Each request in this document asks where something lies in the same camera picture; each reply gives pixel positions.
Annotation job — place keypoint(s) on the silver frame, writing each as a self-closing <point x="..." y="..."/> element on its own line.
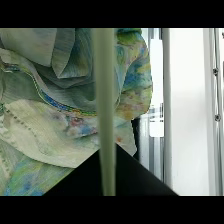
<point x="167" y="100"/>

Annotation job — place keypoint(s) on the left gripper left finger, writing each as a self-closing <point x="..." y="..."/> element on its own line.
<point x="85" y="181"/>

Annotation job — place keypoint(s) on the white clothes hanger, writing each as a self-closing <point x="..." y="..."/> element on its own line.
<point x="106" y="100"/>

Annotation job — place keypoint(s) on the multicoloured tie-dye shirt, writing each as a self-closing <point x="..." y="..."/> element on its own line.
<point x="50" y="110"/>

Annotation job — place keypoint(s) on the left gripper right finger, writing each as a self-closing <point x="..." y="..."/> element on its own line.
<point x="133" y="180"/>

